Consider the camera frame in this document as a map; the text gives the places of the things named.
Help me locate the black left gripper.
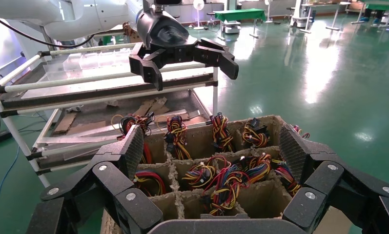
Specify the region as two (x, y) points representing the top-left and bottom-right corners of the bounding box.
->
(129, 9), (240, 92)

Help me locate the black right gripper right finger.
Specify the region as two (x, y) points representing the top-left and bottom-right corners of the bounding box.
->
(279, 124), (389, 234)

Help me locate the cardboard scrap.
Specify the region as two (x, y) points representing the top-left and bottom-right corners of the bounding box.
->
(132, 97), (171, 117)
(53, 112), (79, 135)

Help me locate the power supply with wire bundle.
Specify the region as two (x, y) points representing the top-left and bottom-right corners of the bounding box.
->
(208, 112), (235, 153)
(241, 117), (271, 149)
(201, 171), (250, 216)
(236, 153), (273, 181)
(271, 124), (311, 197)
(163, 116), (192, 160)
(181, 155), (230, 191)
(133, 170), (167, 197)
(111, 111), (156, 165)

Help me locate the white frame table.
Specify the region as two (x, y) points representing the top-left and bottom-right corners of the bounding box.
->
(299, 1), (352, 34)

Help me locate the blue floor cable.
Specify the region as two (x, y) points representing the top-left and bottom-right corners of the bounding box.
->
(0, 145), (21, 234)

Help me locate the clear plastic divided tray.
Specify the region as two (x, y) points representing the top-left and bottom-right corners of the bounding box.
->
(42, 48), (140, 81)

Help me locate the green cloth covered table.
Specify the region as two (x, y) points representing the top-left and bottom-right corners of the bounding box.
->
(351, 0), (389, 29)
(213, 8), (266, 39)

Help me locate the wooden stump basket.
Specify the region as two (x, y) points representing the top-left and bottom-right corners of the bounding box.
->
(100, 115), (353, 234)

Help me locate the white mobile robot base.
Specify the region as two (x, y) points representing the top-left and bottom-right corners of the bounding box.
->
(221, 19), (242, 35)

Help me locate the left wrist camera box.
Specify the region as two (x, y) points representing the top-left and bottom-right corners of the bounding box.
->
(153, 0), (184, 6)

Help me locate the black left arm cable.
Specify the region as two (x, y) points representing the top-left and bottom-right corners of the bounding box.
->
(0, 14), (96, 49)

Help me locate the white tube trolley rack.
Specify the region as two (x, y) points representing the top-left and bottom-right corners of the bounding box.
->
(0, 42), (219, 188)

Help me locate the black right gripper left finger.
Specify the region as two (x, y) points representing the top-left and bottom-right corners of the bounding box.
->
(41, 124), (164, 234)

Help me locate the white standing fan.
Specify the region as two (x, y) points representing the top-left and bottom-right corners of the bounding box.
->
(192, 0), (205, 31)

